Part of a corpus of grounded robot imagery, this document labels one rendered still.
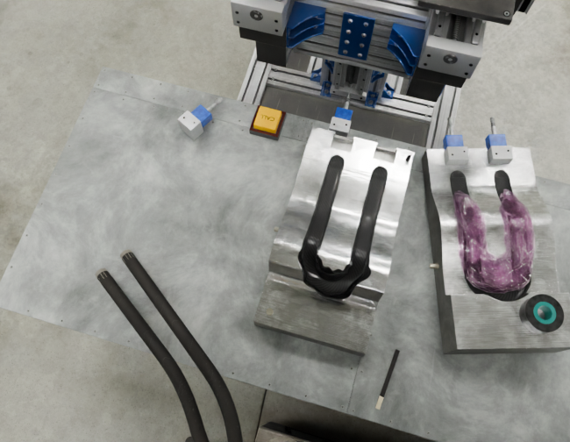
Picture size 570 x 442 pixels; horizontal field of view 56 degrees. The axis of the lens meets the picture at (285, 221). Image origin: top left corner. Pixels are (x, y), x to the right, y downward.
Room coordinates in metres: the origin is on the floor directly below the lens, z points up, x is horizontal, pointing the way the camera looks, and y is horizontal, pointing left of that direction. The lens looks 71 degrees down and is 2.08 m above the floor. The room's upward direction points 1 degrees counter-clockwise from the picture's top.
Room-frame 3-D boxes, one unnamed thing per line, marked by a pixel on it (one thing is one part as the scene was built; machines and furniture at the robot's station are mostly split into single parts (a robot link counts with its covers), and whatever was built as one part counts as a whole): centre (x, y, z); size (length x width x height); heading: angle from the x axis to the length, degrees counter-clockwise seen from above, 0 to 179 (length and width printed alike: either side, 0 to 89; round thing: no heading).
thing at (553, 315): (0.19, -0.54, 0.93); 0.08 x 0.08 x 0.04
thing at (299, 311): (0.39, -0.12, 0.87); 0.50 x 0.26 x 0.14; 163
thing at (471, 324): (0.37, -0.49, 0.86); 0.50 x 0.26 x 0.11; 0
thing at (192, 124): (0.75, 0.21, 0.83); 0.13 x 0.05 x 0.05; 136
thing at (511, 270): (0.37, -0.48, 0.90); 0.26 x 0.18 x 0.08; 0
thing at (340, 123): (0.74, -0.16, 0.83); 0.13 x 0.05 x 0.05; 163
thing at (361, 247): (0.40, -0.14, 0.92); 0.35 x 0.16 x 0.09; 163
